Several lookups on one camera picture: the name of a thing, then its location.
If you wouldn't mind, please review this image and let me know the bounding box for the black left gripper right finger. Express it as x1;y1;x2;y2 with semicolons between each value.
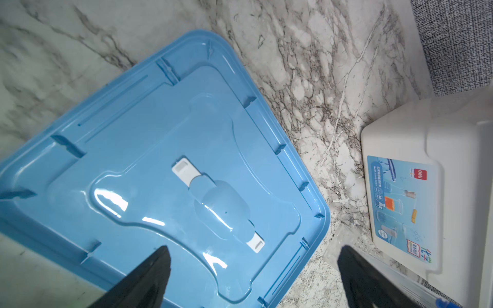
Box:
337;245;418;308

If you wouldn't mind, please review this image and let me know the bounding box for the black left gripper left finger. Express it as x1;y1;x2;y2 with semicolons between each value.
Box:
90;246;171;307

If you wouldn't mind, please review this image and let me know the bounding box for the white plastic storage bin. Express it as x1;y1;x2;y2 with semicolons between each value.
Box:
361;86;492;307

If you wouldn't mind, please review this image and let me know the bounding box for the blue plastic bin lid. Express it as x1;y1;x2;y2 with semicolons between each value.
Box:
1;30;330;307

